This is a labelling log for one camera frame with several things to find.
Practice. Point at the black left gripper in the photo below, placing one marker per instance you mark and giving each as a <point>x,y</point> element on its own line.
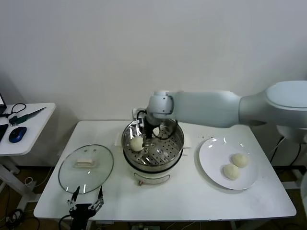
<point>80,213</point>

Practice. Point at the perforated steel steamer basket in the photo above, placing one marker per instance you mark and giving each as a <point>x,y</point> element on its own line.
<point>172,143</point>

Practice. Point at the white side table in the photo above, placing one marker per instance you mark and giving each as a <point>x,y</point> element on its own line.
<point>36,134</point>

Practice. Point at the white round plate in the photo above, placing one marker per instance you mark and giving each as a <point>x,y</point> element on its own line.
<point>208,153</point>

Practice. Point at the black flat phone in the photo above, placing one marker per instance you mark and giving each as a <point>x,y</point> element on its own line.
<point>2,133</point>

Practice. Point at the laptop with lit screen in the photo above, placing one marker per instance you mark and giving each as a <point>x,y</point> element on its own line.
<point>2,101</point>

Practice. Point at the round glass pot lid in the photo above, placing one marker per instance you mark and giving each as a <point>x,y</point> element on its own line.
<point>84,163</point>

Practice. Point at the white electric cooker pot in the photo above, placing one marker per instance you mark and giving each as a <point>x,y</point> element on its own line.
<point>148,178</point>

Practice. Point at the small white black gadget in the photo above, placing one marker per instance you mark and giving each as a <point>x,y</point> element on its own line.
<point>13,118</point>

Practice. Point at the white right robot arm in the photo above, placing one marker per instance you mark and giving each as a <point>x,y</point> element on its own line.
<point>204,110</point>

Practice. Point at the blue black computer mouse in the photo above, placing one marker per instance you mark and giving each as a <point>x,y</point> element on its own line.
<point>18,134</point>

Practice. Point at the white steamed baozi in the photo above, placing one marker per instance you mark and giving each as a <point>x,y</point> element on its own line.
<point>136,145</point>
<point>239,160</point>
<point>156,131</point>
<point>231,171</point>

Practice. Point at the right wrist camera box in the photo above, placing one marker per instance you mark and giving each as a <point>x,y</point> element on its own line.
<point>139,117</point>

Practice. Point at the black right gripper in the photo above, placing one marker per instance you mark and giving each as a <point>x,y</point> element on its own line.
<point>149,129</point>

